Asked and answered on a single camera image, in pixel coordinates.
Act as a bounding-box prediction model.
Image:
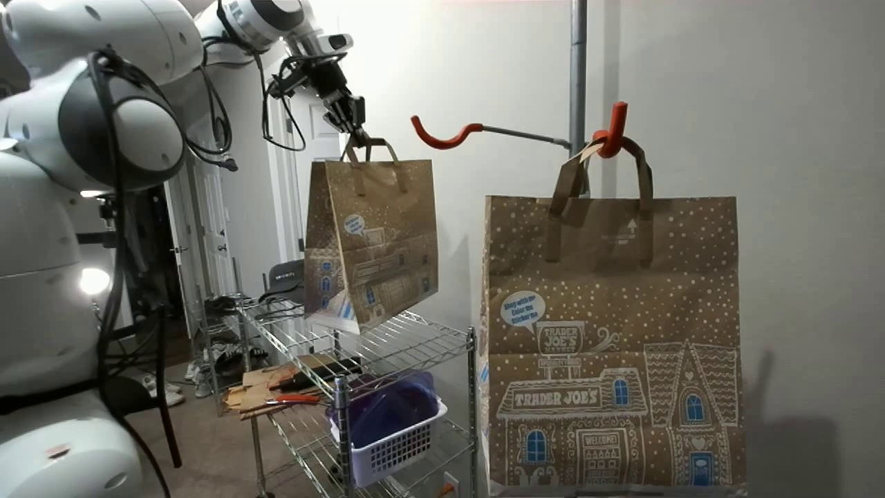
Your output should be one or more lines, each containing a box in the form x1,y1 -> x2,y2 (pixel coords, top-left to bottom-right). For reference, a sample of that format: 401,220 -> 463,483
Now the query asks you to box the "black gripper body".
308,56 -> 354,105

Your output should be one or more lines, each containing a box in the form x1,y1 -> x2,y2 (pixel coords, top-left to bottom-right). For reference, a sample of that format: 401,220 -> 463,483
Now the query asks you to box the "brown printed paper bag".
301,136 -> 444,336
480,136 -> 752,494

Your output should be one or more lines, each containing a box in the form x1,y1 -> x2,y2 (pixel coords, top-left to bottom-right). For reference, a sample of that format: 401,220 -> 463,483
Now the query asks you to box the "grey metal pole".
565,0 -> 593,155

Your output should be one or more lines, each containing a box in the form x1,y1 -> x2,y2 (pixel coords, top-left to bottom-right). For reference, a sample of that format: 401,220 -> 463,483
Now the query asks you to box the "orange tipped metal hook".
409,96 -> 630,161

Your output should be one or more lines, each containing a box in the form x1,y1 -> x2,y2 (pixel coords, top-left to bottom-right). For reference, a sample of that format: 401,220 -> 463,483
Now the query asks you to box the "black tripod stand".
95,183 -> 189,473

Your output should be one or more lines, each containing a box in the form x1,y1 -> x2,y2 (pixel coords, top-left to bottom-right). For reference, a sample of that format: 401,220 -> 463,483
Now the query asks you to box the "purple cloth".
350,370 -> 439,450

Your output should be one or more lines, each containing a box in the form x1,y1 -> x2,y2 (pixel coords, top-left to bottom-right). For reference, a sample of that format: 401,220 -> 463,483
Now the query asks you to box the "round bright lamp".
74,262 -> 116,302

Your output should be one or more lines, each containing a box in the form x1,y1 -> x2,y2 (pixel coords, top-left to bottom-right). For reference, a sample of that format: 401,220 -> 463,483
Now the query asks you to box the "white plastic basket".
326,370 -> 450,491

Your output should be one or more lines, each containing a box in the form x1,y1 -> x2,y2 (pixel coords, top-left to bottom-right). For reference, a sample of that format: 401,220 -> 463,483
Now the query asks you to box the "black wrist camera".
272,51 -> 321,93

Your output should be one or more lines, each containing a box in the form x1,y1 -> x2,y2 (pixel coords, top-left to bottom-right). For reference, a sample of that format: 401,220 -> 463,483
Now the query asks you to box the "black camera cable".
260,51 -> 312,155

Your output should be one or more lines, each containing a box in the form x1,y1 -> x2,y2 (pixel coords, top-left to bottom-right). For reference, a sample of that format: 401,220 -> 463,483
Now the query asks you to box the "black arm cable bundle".
85,44 -> 239,176

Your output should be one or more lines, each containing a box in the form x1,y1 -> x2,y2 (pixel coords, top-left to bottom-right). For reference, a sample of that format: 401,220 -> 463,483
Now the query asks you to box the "chrome wire shelf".
220,293 -> 484,498

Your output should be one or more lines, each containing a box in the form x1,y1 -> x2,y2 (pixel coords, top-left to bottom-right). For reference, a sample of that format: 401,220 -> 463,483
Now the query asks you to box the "red handled tool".
242,386 -> 326,421

